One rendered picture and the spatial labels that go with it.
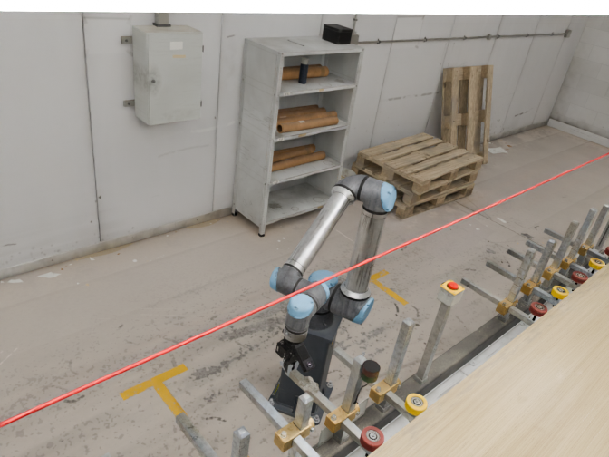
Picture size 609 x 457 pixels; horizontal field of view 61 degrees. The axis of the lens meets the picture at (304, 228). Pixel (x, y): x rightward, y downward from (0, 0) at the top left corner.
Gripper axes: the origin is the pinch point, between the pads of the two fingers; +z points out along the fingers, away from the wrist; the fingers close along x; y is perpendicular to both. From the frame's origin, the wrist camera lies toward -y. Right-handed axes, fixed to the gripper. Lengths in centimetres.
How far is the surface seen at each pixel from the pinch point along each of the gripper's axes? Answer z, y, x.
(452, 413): -9, -53, -33
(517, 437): -10, -73, -44
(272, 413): -14.0, -17.7, 25.4
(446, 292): -39, -25, -52
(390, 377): -7.0, -26.9, -27.5
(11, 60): -56, 235, 25
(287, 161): 31, 202, -171
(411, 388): 12, -28, -48
